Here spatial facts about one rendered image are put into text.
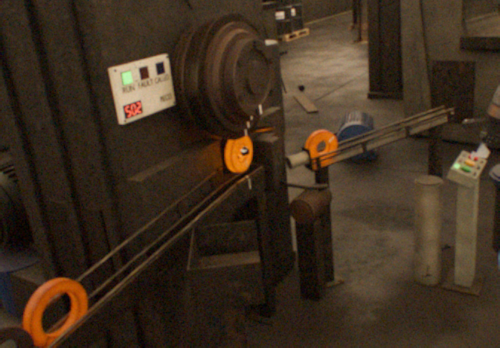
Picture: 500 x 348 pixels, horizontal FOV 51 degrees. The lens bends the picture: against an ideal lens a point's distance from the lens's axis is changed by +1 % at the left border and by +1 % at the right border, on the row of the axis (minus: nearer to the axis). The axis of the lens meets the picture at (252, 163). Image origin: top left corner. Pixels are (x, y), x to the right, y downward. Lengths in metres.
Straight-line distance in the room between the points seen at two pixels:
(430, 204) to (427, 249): 0.23
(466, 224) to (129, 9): 1.68
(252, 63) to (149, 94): 0.39
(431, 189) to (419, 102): 2.26
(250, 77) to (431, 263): 1.29
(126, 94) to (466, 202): 1.53
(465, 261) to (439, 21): 2.33
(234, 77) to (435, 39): 2.86
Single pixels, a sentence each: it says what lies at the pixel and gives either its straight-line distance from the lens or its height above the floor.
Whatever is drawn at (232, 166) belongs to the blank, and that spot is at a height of 0.78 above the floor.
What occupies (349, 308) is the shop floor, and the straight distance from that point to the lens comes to 2.49.
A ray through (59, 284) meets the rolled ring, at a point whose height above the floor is 0.74.
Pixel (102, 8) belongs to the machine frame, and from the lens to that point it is 1.70.
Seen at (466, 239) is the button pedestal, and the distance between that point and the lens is 2.55.
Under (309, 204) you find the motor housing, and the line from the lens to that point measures 2.26.
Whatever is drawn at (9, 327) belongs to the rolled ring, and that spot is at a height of 0.72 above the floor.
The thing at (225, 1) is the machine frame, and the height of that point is 1.38.
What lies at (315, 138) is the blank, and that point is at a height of 0.76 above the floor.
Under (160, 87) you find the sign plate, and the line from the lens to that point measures 1.83.
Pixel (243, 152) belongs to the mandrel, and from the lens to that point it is 2.02.
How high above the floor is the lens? 1.46
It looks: 20 degrees down
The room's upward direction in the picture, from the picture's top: 6 degrees counter-clockwise
